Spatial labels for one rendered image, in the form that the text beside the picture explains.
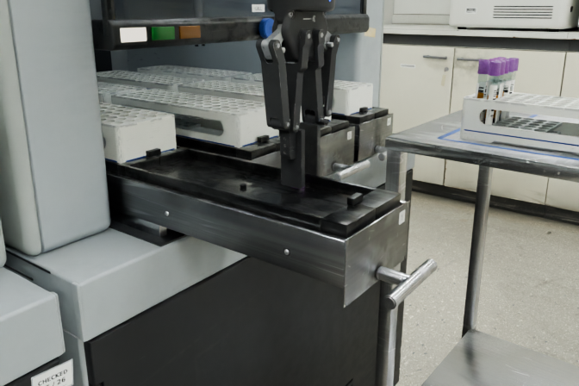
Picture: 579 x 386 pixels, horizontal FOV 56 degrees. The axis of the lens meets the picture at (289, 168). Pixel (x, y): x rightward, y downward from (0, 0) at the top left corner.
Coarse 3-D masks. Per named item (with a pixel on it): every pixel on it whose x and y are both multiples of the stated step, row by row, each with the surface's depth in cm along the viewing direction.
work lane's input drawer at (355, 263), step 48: (144, 192) 67; (192, 192) 63; (240, 192) 64; (288, 192) 64; (336, 192) 64; (384, 192) 60; (240, 240) 59; (288, 240) 54; (336, 240) 51; (384, 240) 57
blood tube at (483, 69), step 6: (480, 60) 80; (486, 60) 80; (480, 66) 80; (486, 66) 80; (480, 72) 80; (486, 72) 80; (480, 78) 80; (486, 78) 80; (480, 84) 80; (480, 90) 81; (480, 96) 81; (480, 114) 82
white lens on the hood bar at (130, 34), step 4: (120, 28) 63; (124, 28) 63; (128, 28) 64; (132, 28) 64; (136, 28) 65; (140, 28) 65; (144, 28) 66; (124, 32) 64; (128, 32) 64; (132, 32) 64; (136, 32) 65; (140, 32) 65; (144, 32) 66; (124, 36) 64; (128, 36) 64; (132, 36) 64; (136, 36) 65; (140, 36) 65; (144, 36) 66; (124, 40) 64; (128, 40) 64; (132, 40) 65; (136, 40) 65; (140, 40) 66; (144, 40) 66
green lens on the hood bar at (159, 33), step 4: (152, 28) 67; (156, 28) 67; (160, 28) 68; (164, 28) 68; (168, 28) 69; (172, 28) 69; (152, 32) 67; (156, 32) 67; (160, 32) 68; (164, 32) 68; (168, 32) 69; (172, 32) 69; (152, 36) 67; (156, 36) 67; (160, 36) 68; (164, 36) 68; (168, 36) 69; (172, 36) 69
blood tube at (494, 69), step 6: (492, 66) 78; (498, 66) 78; (492, 72) 78; (498, 72) 78; (492, 78) 79; (492, 84) 79; (492, 90) 79; (492, 96) 79; (486, 114) 80; (492, 114) 80; (486, 120) 81; (492, 120) 81
